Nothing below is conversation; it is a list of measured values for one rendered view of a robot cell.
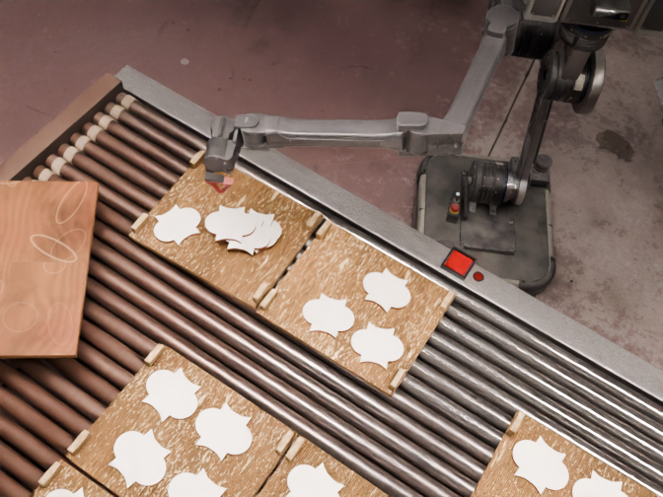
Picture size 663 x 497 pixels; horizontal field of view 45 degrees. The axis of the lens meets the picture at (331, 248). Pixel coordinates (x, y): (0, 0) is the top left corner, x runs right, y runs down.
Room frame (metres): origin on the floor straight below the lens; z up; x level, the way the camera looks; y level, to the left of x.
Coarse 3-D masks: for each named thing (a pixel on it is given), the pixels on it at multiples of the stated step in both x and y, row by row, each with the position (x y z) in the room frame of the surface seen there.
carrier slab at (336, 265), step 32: (320, 256) 1.13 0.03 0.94; (352, 256) 1.14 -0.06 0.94; (384, 256) 1.16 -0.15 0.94; (288, 288) 1.01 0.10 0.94; (320, 288) 1.03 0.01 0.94; (352, 288) 1.04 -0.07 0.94; (416, 288) 1.08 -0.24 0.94; (288, 320) 0.92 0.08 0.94; (384, 320) 0.96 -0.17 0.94; (416, 320) 0.98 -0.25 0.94; (320, 352) 0.85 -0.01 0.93; (352, 352) 0.86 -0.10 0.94; (416, 352) 0.89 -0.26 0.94; (384, 384) 0.79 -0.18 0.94
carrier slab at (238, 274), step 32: (192, 192) 1.27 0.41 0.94; (224, 192) 1.29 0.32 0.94; (256, 192) 1.30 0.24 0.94; (288, 224) 1.21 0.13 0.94; (192, 256) 1.06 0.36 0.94; (224, 256) 1.08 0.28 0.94; (256, 256) 1.09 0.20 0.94; (288, 256) 1.11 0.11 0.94; (224, 288) 0.98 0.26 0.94; (256, 288) 1.00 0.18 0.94
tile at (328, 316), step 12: (312, 300) 0.98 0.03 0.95; (324, 300) 0.99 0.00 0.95; (336, 300) 1.00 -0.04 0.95; (312, 312) 0.95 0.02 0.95; (324, 312) 0.96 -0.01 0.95; (336, 312) 0.96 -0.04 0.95; (348, 312) 0.97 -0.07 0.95; (312, 324) 0.91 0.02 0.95; (324, 324) 0.92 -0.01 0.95; (336, 324) 0.92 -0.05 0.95; (348, 324) 0.93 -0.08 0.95
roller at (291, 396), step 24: (96, 264) 1.00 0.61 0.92; (120, 288) 0.95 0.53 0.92; (168, 312) 0.90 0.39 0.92; (192, 336) 0.84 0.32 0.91; (240, 360) 0.80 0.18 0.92; (264, 384) 0.75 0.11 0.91; (312, 408) 0.70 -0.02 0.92; (336, 432) 0.65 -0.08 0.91; (360, 432) 0.66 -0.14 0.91; (384, 456) 0.61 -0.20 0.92; (408, 480) 0.56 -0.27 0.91; (432, 480) 0.57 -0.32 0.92
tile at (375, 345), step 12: (372, 324) 0.94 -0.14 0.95; (360, 336) 0.90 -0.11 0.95; (372, 336) 0.91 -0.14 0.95; (384, 336) 0.91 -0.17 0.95; (360, 348) 0.87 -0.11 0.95; (372, 348) 0.87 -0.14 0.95; (384, 348) 0.88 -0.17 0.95; (396, 348) 0.88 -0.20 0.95; (360, 360) 0.84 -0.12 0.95; (372, 360) 0.84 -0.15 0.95; (384, 360) 0.85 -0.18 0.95; (396, 360) 0.85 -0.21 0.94
